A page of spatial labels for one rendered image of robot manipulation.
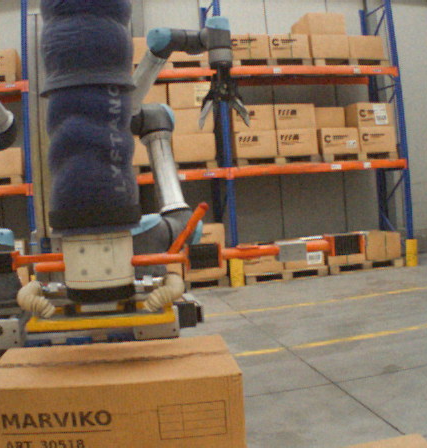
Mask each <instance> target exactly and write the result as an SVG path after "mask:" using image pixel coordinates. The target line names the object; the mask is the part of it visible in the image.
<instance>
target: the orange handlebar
mask: <svg viewBox="0 0 427 448"><path fill-rule="evenodd" d="M326 250H330V244H329V242H325V241H324V240H321V241H310V242H307V249H306V251H307V252H314V251H326ZM278 254H279V249H278V246H277V247H275V245H274V244H271V245H270V246H257V245H246V246H236V248H233V249H221V255H222V260H226V259H239V260H253V259H260V257H264V256H277V255H278ZM34 262H39V263H37V264H36V266H35V269H36V271H37V272H48V273H53V272H65V265H64V262H63V253H55V254H43V255H19V256H17V263H18V264H23V263H34ZM175 263H186V260H185V254H184V252H180V253H178V254H174V255H167V254H155V255H142V256H134V258H132V261H131V264H132V266H133V267H138V266H151V265H163V264H175Z"/></svg>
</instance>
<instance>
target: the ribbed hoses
mask: <svg viewBox="0 0 427 448"><path fill-rule="evenodd" d="M163 274H164V273H163ZM160 276H161V275H160ZM160 276H159V278H160ZM159 278H158V281H160V287H159V285H158V287H159V289H155V290H153V292H147V293H151V294H150V296H149V297H148V298H147V299H146V301H145V302H144V305H145V306H146V307H147V308H148V309H149V310H150V311H158V310H160V309H161V308H162V307H163V306H164V304H165V303H166V304H167V302H169V303H170V301H174V300H176V299H179V297H180V296H181V295H182V294H183V291H184V283H183V281H182V279H181V276H180V274H179V273H178V272H175V271H171V272H168V273H165V274H164V275H163V276H162V277H161V280H159ZM17 295H18V303H19V305H20V306H21V308H22V309H23V310H27V311H31V312H32V311H33V312H37V314H39V316H42V318H49V317H50V316H51V315H53V313H54V311H55V310H56V308H54V306H51V303H48V300H45V298H44V297H45V294H44V295H43V291H42V287H41V285H40V284H39V282H38V281H31V282H30V283H28V284H27V285H26V286H25V287H22V288H21V289H20V291H19V292H18V294H17Z"/></svg>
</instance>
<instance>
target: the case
mask: <svg viewBox="0 0 427 448"><path fill-rule="evenodd" d="M244 405H245V401H244V389H243V376H242V372H241V370H240V368H239V366H238V365H237V363H236V361H235V360H234V358H233V357H232V355H231V353H230V351H229V349H228V347H227V346H226V344H225V342H224V340H223V338H222V337H221V335H220V334H216V335H206V336H195V337H185V338H175V339H164V340H154V341H133V342H123V343H112V344H110V343H103V344H93V345H84V344H83V345H73V346H54V347H35V348H27V347H26V348H17V349H13V348H9V350H8V351H7V352H6V353H5V354H4V355H3V356H2V357H1V358H0V448H247V439H246V427H245V414H244Z"/></svg>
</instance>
